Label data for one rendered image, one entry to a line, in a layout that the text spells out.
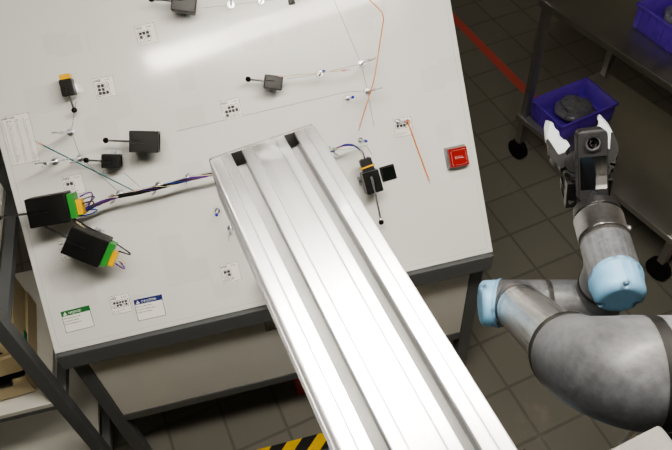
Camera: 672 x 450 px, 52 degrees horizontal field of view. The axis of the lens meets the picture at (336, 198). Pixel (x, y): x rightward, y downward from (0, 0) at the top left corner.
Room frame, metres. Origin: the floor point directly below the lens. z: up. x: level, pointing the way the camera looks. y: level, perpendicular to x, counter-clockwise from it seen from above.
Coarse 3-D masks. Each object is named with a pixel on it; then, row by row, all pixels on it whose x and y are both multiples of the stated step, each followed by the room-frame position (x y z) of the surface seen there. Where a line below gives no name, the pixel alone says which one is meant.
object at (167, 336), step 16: (480, 256) 1.09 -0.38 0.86; (416, 272) 1.05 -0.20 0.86; (432, 272) 1.06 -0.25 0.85; (448, 272) 1.07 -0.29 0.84; (464, 272) 1.08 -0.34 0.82; (208, 320) 0.95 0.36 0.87; (224, 320) 0.96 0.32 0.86; (240, 320) 0.96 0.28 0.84; (256, 320) 0.97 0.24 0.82; (272, 320) 0.98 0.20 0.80; (144, 336) 0.92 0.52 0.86; (160, 336) 0.93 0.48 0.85; (176, 336) 0.93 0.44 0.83; (192, 336) 0.94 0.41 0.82; (64, 352) 0.89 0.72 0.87; (80, 352) 0.89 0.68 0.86; (96, 352) 0.90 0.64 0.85; (112, 352) 0.90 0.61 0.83; (128, 352) 0.91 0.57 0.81; (64, 368) 0.88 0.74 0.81
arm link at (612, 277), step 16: (608, 224) 0.61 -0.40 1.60; (592, 240) 0.60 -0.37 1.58; (608, 240) 0.59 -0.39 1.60; (624, 240) 0.58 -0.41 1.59; (592, 256) 0.57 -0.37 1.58; (608, 256) 0.56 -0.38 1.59; (624, 256) 0.55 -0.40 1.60; (592, 272) 0.55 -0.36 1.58; (608, 272) 0.53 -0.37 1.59; (624, 272) 0.53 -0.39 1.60; (640, 272) 0.53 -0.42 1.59; (592, 288) 0.53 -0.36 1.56; (608, 288) 0.51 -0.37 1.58; (624, 288) 0.51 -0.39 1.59; (640, 288) 0.51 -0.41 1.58; (608, 304) 0.51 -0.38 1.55; (624, 304) 0.51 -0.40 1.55
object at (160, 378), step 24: (216, 336) 0.99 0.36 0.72; (240, 336) 1.00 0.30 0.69; (264, 336) 1.01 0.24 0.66; (120, 360) 0.94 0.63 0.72; (144, 360) 0.95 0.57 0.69; (168, 360) 0.96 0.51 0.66; (192, 360) 0.97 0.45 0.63; (216, 360) 0.98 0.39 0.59; (240, 360) 1.00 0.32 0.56; (264, 360) 1.01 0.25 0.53; (288, 360) 1.02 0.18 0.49; (120, 384) 0.93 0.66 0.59; (144, 384) 0.94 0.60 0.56; (168, 384) 0.96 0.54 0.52; (192, 384) 0.97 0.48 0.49; (216, 384) 0.98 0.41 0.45; (240, 384) 0.99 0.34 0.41; (120, 408) 0.93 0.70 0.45; (144, 408) 0.94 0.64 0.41
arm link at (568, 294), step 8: (552, 280) 0.59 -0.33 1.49; (560, 280) 0.59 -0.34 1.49; (568, 280) 0.59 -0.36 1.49; (576, 280) 0.59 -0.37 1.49; (560, 288) 0.57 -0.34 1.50; (568, 288) 0.57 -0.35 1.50; (576, 288) 0.57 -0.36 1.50; (560, 296) 0.56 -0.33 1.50; (568, 296) 0.56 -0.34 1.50; (576, 296) 0.56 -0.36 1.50; (584, 296) 0.55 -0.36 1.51; (560, 304) 0.55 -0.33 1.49; (568, 304) 0.55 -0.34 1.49; (576, 304) 0.55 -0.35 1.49; (584, 304) 0.54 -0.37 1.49; (592, 304) 0.54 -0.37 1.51; (584, 312) 0.54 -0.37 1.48; (592, 312) 0.53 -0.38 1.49; (600, 312) 0.53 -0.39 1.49; (608, 312) 0.53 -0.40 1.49; (616, 312) 0.53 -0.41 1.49
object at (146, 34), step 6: (144, 24) 1.46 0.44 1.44; (150, 24) 1.46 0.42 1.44; (138, 30) 1.44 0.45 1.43; (144, 30) 1.45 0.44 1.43; (150, 30) 1.45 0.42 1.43; (138, 36) 1.43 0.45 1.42; (144, 36) 1.44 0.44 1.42; (150, 36) 1.44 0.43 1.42; (156, 36) 1.44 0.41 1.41; (138, 42) 1.42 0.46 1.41; (144, 42) 1.43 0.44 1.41; (150, 42) 1.43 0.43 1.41; (156, 42) 1.43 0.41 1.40
